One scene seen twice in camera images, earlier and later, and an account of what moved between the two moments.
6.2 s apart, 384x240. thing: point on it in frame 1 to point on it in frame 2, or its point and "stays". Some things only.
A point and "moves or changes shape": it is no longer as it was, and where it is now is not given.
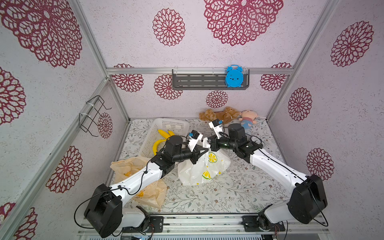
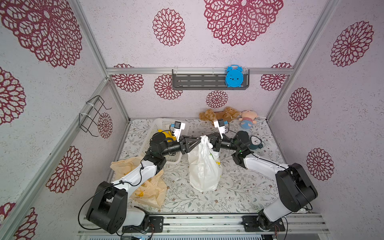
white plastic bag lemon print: [211, 164] moves or changes shape
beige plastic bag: [122, 168] stays
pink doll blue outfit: [247, 119] stays
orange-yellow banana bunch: [166, 135] stays
